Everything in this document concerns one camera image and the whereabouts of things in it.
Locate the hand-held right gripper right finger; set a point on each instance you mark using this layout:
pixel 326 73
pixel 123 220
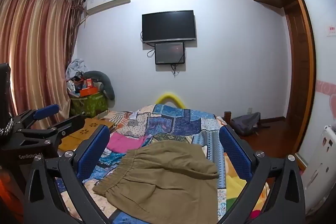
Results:
pixel 234 153

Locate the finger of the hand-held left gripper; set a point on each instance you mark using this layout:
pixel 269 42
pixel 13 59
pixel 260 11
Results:
pixel 47 110
pixel 70 124

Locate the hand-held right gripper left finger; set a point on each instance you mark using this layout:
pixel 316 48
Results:
pixel 95 151

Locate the olive green pants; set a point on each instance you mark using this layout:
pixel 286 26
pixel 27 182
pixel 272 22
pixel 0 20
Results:
pixel 157 182

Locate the wooden board with flower cutouts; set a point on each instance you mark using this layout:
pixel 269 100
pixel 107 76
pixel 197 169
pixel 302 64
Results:
pixel 78 136

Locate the yellow orange cartoon blanket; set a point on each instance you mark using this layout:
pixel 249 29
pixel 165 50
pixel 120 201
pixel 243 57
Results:
pixel 232 182

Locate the pink folded cloth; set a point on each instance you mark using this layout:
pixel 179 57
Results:
pixel 123 142

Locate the grey backpack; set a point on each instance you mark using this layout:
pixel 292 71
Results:
pixel 245 123

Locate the orange box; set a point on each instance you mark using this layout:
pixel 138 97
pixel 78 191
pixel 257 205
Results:
pixel 88 92

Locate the white crumpled cloth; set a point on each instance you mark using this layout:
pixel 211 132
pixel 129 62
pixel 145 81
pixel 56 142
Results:
pixel 76 66

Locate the grey neck pillow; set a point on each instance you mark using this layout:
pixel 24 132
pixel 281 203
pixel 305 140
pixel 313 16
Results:
pixel 107 85

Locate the striped brown curtain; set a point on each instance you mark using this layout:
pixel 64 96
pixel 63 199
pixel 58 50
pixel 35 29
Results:
pixel 36 50

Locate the patchwork printed blanket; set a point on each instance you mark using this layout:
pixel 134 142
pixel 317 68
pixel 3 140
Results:
pixel 178 121

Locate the yellow foam arc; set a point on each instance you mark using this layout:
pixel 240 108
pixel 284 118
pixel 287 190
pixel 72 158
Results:
pixel 170 96

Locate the white appliance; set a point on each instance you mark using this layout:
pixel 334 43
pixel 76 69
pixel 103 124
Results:
pixel 321 166

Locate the brown wooden door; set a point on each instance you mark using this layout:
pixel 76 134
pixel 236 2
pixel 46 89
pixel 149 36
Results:
pixel 302 82

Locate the wooden bed post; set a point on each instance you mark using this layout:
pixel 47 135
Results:
pixel 227 117

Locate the pink heart wall sticker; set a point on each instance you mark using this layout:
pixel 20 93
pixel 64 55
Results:
pixel 326 98

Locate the small black wall monitor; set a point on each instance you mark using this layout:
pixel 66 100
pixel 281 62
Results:
pixel 169 53

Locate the black wall television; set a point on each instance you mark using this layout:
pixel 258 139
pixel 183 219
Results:
pixel 169 26

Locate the white wall switch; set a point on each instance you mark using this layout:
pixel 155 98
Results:
pixel 332 31

